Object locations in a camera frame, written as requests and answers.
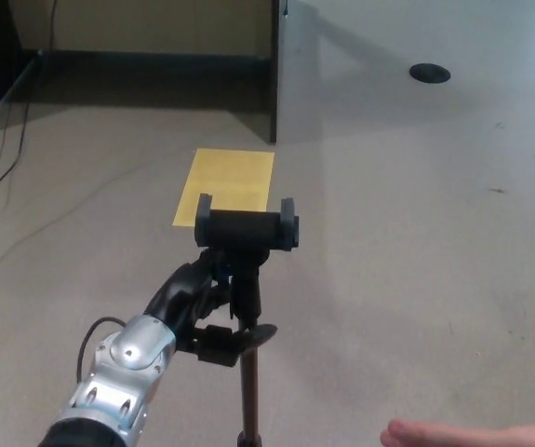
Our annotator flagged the bare person hand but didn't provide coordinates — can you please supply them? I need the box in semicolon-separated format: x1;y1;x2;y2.
380;320;535;447

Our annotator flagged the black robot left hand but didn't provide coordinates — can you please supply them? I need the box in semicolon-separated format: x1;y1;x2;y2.
143;249;280;369

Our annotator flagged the black tripod with phone clamp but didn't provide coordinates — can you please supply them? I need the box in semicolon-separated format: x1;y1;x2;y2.
194;193;301;447

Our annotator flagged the yellow rectangular floor sheet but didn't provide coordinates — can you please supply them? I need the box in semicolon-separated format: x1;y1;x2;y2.
172;147;276;229

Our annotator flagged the dark wooden desk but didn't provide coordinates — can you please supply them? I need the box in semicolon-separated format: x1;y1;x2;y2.
0;0;292;144

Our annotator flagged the black round floor cover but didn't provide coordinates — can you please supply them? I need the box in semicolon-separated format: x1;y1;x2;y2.
408;62;452;85

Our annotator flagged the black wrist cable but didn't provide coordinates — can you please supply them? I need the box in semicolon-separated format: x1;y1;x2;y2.
75;317;131;384

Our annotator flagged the thin grey floor cable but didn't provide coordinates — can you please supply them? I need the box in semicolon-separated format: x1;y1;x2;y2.
0;153;194;288

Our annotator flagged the thin dark cable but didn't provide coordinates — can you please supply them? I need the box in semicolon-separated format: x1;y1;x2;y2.
0;100;13;187

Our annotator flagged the thick black cable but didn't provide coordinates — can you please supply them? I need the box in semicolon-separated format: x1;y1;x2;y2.
0;0;61;219

